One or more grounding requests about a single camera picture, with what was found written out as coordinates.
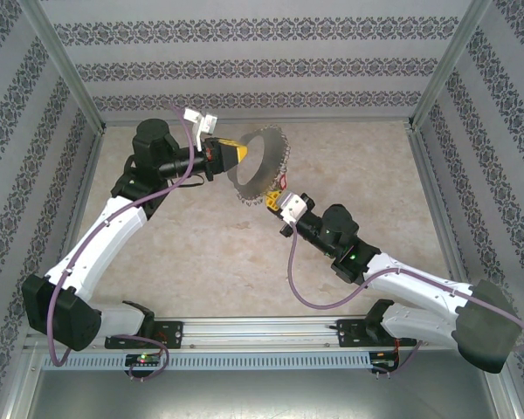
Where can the red key tag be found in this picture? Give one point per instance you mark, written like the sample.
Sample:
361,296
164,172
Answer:
282,180

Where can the metal keyring with keys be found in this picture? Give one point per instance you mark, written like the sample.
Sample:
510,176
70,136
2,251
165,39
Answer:
273,157

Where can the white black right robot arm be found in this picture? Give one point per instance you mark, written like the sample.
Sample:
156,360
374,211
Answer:
419,283

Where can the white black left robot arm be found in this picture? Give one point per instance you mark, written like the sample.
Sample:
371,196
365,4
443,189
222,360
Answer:
105,240

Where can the aluminium back beam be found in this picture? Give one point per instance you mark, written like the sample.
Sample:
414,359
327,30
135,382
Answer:
257,121

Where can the circuit board with green light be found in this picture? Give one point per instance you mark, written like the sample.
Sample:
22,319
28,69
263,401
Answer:
144,359

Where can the aluminium side rail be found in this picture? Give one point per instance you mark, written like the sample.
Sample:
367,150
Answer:
436,196
75,218

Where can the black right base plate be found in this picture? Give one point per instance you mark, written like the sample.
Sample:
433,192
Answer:
349,334

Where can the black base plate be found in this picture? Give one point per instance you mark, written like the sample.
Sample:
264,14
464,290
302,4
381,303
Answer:
349,334
170,334

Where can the aluminium corner post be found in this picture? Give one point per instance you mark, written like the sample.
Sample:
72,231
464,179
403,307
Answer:
449,65
65,65

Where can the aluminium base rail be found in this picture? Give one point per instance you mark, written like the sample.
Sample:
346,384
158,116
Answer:
257,331

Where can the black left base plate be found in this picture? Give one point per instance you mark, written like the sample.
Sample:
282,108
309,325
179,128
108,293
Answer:
170,334

